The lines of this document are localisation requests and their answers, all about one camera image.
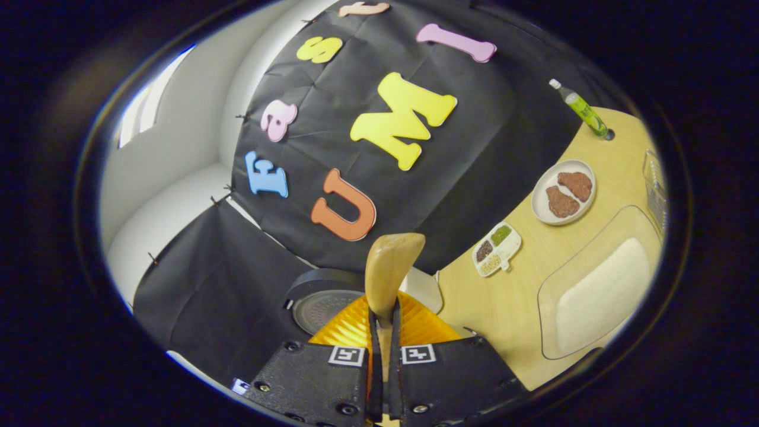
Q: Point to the white container with wooden sticks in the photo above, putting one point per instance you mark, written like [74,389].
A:
[427,290]

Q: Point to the wooden spoon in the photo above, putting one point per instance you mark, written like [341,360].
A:
[388,267]

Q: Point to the brown meat piece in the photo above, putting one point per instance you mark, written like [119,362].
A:
[576,185]
[562,203]

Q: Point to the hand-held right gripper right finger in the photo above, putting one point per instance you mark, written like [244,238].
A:
[395,385]

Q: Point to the white divided grain dish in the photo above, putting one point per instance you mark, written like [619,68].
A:
[495,249]

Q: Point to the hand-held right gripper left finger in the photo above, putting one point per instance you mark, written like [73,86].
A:
[375,385]

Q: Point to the dark grey rice cooker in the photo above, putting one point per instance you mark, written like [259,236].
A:
[326,305]

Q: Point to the long ceiling light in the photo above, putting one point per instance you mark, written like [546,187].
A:
[145,110]

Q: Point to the white round plate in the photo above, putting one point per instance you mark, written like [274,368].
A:
[537,201]

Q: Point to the black backdrop cloth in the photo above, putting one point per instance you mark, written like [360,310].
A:
[474,148]

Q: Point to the green tea bottle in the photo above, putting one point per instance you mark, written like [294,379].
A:
[584,112]

